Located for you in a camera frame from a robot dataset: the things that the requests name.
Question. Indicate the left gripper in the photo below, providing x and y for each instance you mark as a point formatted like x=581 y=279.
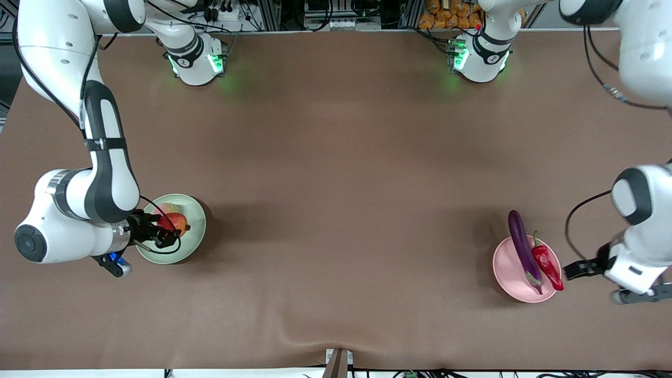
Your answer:
x=597 y=265

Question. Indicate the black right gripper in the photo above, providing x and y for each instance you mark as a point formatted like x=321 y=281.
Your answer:
x=140 y=226

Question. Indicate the red apple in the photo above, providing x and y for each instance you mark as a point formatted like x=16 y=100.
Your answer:
x=176 y=222

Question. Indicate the green pink peach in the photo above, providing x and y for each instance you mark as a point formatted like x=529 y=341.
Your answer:
x=167 y=208

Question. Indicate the red chili pepper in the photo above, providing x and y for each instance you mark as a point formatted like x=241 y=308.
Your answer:
x=546 y=265

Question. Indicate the purple long eggplant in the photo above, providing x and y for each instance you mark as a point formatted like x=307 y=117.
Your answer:
x=522 y=247

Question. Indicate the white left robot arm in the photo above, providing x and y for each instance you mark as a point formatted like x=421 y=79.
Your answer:
x=648 y=52

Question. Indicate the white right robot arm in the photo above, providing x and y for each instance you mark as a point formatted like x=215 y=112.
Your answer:
x=105 y=173

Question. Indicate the pale green round plate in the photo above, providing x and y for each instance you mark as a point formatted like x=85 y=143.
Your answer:
x=195 y=220

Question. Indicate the pink round plate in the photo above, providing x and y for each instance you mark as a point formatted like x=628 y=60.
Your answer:
x=512 y=275

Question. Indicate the brown table mat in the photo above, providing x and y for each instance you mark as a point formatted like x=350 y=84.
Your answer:
x=336 y=184

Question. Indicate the white power strip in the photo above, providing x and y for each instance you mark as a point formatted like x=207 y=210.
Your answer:
x=226 y=11

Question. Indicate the orange packaged goods pile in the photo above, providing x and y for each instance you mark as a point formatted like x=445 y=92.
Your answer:
x=451 y=16

